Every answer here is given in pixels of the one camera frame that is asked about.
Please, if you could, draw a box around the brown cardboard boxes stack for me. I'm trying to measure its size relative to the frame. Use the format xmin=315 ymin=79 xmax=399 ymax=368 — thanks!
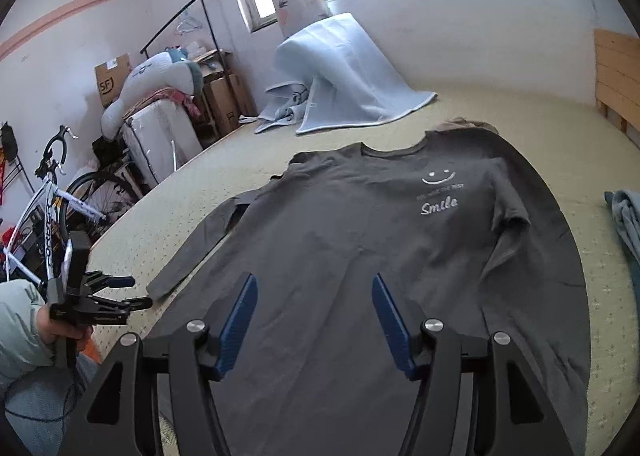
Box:
xmin=198 ymin=50 xmax=256 ymax=136

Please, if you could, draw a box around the blue-grey garment at edge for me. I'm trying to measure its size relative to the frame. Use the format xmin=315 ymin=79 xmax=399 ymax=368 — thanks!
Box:
xmin=604 ymin=190 xmax=640 ymax=303

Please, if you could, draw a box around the white zippered storage bag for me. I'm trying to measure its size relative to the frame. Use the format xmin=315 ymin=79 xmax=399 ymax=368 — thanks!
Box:
xmin=122 ymin=98 xmax=203 ymax=188

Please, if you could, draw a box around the beige woven bed mattress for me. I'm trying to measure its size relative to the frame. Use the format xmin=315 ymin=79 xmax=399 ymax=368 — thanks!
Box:
xmin=90 ymin=86 xmax=639 ymax=455

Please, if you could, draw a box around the wooden headboard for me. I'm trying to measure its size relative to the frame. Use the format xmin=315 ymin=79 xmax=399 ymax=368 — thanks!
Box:
xmin=593 ymin=28 xmax=640 ymax=146

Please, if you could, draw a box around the person's left hand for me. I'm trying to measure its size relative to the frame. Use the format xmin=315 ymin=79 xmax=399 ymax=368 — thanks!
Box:
xmin=36 ymin=304 xmax=93 ymax=351

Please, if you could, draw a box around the pink folded blanket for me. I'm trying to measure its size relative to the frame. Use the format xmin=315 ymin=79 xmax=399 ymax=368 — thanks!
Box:
xmin=122 ymin=86 xmax=203 ymax=120

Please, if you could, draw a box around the person's light green sleeve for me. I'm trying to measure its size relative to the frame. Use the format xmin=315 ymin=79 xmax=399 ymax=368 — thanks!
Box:
xmin=0 ymin=280 xmax=53 ymax=394

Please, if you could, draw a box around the SF cardboard box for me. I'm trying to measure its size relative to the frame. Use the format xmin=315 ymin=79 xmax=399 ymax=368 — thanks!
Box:
xmin=94 ymin=54 xmax=131 ymax=108

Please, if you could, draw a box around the person's blue jeans leg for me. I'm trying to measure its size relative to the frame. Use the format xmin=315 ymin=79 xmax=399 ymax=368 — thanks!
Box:
xmin=1 ymin=354 xmax=100 ymax=455

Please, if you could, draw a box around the white plush pillow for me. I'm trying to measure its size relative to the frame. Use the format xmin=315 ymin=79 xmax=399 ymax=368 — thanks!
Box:
xmin=101 ymin=48 xmax=204 ymax=141

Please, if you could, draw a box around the light blue blanket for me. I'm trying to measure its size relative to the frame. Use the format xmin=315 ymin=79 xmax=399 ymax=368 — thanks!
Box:
xmin=256 ymin=13 xmax=436 ymax=135

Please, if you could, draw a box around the black clothes rack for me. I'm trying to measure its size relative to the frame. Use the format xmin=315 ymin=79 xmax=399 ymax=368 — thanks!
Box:
xmin=139 ymin=0 xmax=238 ymax=107

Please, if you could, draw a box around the beige crumpled garment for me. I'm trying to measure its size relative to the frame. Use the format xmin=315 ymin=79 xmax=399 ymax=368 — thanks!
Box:
xmin=432 ymin=117 xmax=499 ymax=135

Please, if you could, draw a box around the dark grey Smile shirt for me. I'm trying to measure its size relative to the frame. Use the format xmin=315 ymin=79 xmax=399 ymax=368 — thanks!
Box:
xmin=148 ymin=128 xmax=590 ymax=455

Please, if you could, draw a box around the white bicycle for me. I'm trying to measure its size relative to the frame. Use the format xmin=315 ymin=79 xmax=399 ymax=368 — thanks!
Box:
xmin=1 ymin=124 xmax=140 ymax=288

